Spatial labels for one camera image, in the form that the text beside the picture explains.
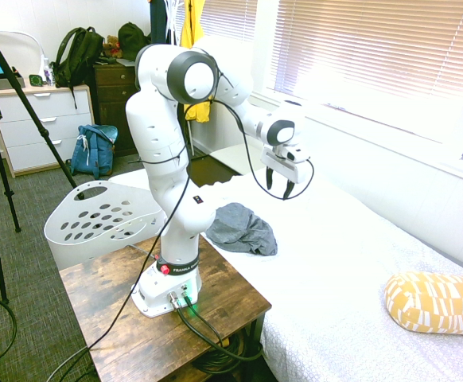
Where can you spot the grey shirt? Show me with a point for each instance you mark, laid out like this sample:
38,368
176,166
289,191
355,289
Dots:
243,231

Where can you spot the white perforated laundry basket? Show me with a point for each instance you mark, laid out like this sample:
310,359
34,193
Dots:
68,250

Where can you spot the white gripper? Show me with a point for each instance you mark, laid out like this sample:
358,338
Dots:
283,167

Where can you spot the white spray bottle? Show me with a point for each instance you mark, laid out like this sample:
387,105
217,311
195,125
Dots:
47,71

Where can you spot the wide window blind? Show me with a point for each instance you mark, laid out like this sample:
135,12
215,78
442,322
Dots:
374,44

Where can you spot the white plastic hangers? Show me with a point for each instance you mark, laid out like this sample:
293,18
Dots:
172,20

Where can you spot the dark wooden dresser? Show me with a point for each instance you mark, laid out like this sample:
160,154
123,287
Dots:
112,95

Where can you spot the blue backpack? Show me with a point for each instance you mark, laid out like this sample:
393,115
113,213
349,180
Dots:
96,155

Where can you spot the green round gadget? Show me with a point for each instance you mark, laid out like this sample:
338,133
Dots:
36,80

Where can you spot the brown teddy bear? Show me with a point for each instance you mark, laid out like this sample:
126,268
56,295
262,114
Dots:
113,45

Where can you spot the dark green backpack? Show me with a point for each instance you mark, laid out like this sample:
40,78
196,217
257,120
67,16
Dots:
76,55

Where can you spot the dark green bag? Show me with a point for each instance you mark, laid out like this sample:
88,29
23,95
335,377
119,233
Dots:
132,40

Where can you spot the yellow white patterned pillow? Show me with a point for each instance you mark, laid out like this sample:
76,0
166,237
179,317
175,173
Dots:
434,302

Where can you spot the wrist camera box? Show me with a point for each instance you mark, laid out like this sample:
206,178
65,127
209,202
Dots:
295,155

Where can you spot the grey box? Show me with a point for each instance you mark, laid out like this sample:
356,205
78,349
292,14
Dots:
8,83

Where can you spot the white drawer dresser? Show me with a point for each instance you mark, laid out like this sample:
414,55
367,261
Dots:
40,131

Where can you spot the yellow jacket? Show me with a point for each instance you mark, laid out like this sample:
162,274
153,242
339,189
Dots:
191,24

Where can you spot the white bed blanket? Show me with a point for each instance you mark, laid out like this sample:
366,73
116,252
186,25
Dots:
335,258

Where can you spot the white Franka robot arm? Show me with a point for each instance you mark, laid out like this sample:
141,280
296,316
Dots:
156,139

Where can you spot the rustic wooden side table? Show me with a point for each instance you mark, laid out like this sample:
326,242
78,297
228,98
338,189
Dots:
108,318

